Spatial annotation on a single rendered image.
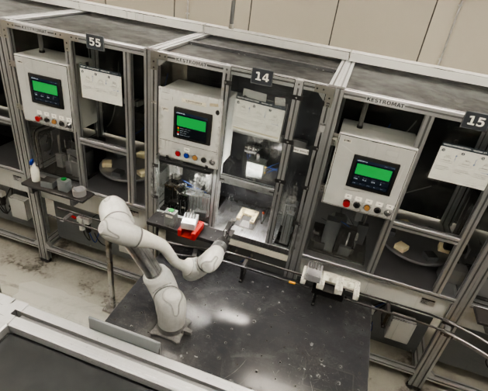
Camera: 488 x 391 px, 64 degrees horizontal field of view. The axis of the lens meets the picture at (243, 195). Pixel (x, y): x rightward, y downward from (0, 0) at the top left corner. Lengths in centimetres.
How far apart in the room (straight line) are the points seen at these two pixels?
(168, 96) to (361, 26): 371
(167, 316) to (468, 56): 485
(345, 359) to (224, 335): 70
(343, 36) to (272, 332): 425
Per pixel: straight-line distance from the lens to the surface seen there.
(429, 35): 578
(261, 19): 594
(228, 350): 236
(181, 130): 250
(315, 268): 259
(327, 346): 251
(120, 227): 187
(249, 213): 285
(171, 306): 222
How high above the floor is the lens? 256
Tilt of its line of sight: 31 degrees down
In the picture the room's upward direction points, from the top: 8 degrees clockwise
